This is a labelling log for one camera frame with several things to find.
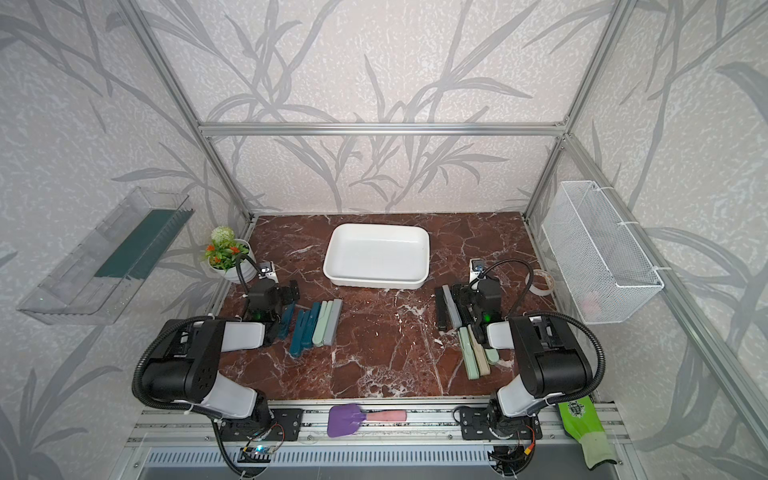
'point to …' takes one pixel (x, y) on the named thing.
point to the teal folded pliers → (308, 329)
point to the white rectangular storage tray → (370, 255)
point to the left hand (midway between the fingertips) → (276, 279)
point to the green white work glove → (581, 422)
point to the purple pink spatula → (344, 419)
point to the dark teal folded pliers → (295, 346)
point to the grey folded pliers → (334, 322)
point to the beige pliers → (479, 353)
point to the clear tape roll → (547, 276)
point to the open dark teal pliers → (287, 313)
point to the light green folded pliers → (322, 324)
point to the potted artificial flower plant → (223, 252)
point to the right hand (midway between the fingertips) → (472, 273)
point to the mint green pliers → (468, 353)
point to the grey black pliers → (452, 307)
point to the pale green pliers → (492, 355)
